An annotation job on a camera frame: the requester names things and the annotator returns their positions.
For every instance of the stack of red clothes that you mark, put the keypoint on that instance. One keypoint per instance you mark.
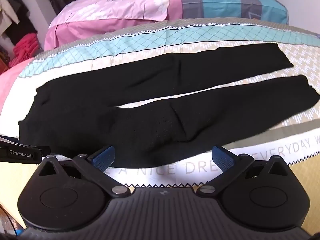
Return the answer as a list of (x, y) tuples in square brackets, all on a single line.
[(25, 48)]

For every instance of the hanging clothes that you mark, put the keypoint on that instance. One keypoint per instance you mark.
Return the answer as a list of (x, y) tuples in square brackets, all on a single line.
[(13, 15)]

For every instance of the pink blanket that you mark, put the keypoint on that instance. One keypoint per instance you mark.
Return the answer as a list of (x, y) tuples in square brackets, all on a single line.
[(11, 85)]

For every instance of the patterned bed sheet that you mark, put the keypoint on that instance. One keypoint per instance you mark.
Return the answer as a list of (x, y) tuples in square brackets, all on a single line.
[(175, 33)]

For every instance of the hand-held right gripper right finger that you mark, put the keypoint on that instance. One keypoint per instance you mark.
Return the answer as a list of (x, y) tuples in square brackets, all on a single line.
[(223, 158)]

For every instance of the black pants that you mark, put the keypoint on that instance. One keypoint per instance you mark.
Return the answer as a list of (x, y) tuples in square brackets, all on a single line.
[(140, 100)]

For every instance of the blue grey patchwork pillow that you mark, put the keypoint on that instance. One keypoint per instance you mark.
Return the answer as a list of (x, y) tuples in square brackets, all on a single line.
[(235, 1)]

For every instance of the pink floral pillow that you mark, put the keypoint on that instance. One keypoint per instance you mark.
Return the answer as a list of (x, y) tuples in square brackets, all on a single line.
[(110, 7)]

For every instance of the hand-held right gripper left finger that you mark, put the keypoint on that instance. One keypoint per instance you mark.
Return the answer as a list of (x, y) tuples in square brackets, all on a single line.
[(104, 158)]

